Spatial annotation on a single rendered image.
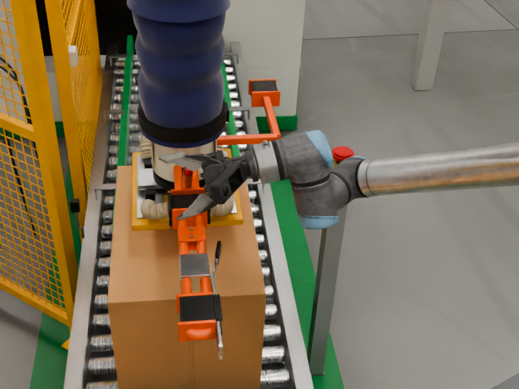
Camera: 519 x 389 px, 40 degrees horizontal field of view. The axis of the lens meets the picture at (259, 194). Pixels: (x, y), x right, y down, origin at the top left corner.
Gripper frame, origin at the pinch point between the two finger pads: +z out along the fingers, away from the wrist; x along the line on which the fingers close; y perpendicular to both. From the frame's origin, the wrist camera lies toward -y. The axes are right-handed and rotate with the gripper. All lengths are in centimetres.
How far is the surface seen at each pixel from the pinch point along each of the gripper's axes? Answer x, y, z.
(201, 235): -12.7, 0.1, -4.7
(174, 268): -30.7, 22.4, 6.6
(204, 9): 33.3, 15.7, -17.3
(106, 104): -21, 175, 36
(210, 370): -63, 19, 5
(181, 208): -8.9, 9.7, -0.9
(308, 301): -114, 120, -32
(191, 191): -7.6, 14.8, -3.8
